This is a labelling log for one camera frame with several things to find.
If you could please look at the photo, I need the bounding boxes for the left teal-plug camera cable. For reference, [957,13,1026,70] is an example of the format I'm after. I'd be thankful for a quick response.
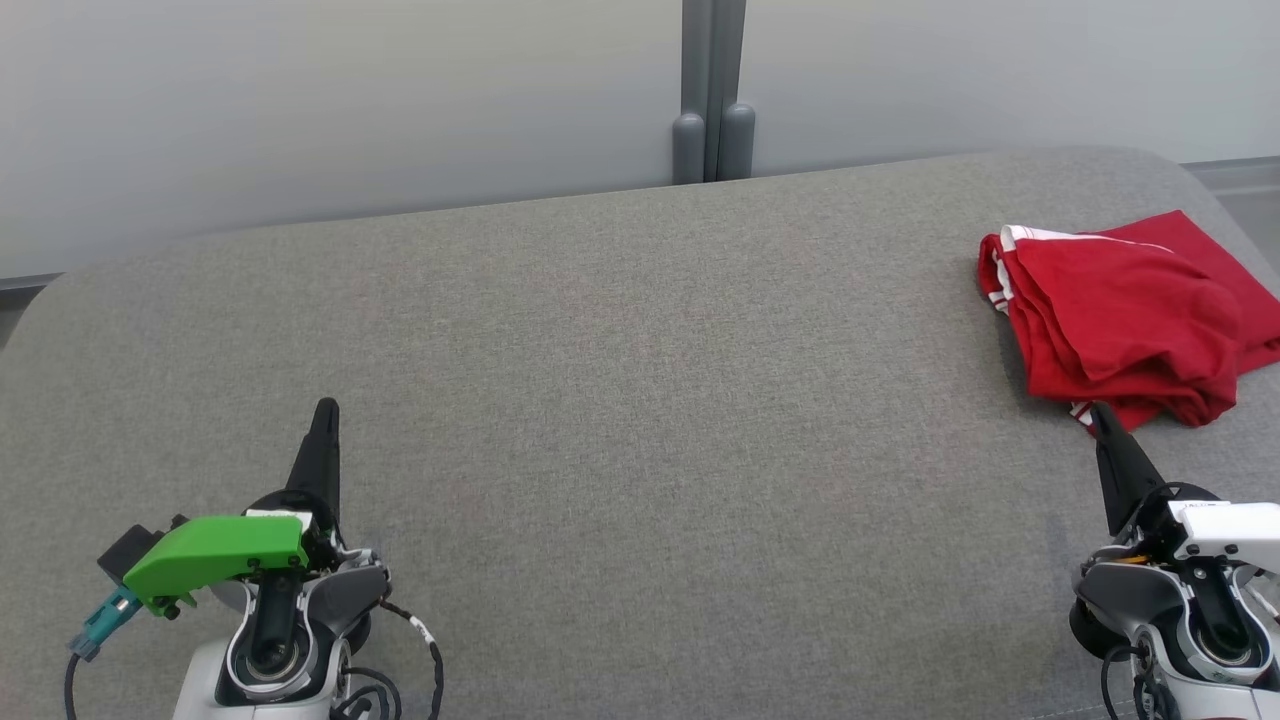
[62,588,143,720]

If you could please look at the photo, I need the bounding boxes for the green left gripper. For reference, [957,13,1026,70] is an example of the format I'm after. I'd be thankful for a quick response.
[122,398,341,621]

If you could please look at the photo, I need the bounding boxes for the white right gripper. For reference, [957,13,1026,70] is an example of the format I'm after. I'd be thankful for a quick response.
[1090,402,1280,576]

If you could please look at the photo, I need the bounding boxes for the grey partition post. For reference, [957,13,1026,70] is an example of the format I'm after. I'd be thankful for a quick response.
[672,0,757,186]

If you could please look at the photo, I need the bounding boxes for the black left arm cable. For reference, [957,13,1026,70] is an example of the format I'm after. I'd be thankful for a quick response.
[335,598,444,720]

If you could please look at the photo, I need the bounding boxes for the red basketball shorts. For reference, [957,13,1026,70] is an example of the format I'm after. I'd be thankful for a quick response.
[978,225,1246,431]

